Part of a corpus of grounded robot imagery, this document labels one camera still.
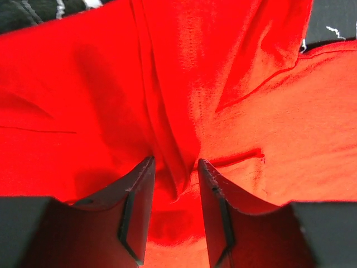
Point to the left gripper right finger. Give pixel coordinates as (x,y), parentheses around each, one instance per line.
(240,229)

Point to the red t-shirt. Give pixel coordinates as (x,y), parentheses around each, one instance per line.
(90,88)

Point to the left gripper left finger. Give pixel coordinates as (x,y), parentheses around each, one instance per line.
(135,190)

